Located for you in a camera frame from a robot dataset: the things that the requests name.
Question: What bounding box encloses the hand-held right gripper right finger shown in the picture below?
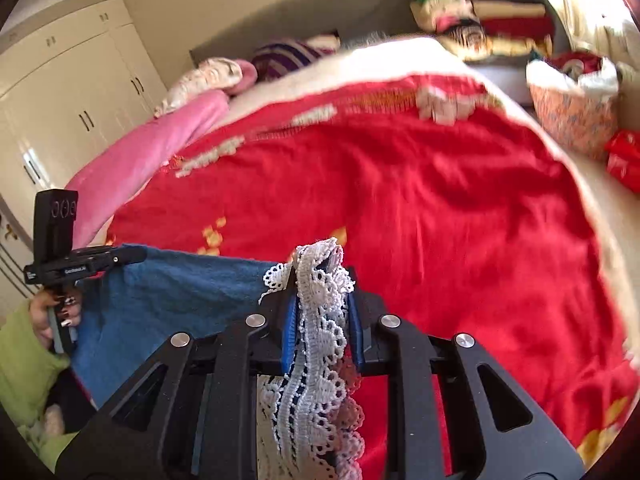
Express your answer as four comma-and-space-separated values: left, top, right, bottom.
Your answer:
345, 265, 586, 480

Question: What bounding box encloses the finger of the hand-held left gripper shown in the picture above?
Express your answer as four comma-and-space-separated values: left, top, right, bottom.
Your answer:
115, 246, 149, 266

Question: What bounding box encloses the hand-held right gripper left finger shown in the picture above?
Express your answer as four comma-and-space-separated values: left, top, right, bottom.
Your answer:
55, 262, 301, 480

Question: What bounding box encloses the blue denim pants lace trim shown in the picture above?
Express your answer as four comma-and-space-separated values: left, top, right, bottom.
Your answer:
70, 237, 367, 480

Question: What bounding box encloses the person's left forearm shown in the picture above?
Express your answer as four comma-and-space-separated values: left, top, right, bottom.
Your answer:
0, 302, 71, 428

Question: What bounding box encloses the person's left hand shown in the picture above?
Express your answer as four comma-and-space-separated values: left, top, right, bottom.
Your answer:
29, 287, 85, 348

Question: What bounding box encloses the pink plush blanket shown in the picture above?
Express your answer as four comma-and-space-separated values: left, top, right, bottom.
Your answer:
65, 90, 232, 250

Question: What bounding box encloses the red floral blanket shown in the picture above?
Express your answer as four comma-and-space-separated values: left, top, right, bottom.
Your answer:
102, 72, 640, 480

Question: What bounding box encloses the cream wardrobe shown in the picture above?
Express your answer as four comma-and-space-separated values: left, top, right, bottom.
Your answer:
0, 0, 169, 313

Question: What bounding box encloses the purple striped pillow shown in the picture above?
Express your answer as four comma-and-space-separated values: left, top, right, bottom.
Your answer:
250, 35, 342, 82

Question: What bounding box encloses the grey headboard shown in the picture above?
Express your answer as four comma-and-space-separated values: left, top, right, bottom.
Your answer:
189, 0, 417, 68

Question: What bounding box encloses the grey fringed cloth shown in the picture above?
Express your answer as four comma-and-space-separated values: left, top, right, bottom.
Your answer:
340, 30, 392, 52

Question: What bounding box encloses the orange floral fabric basket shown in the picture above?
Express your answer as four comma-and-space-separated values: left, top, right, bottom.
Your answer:
529, 80, 621, 162

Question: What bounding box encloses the red packet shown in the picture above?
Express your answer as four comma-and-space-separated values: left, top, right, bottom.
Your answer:
604, 130, 640, 196

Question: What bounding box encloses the white plastic bag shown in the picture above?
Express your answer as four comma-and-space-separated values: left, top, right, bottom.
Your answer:
526, 57, 622, 102

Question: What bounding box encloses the dark red cloth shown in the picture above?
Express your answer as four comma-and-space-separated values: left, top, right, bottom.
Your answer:
549, 51, 605, 80

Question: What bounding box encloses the stack of folded clothes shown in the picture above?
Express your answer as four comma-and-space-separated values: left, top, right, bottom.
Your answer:
410, 0, 557, 64

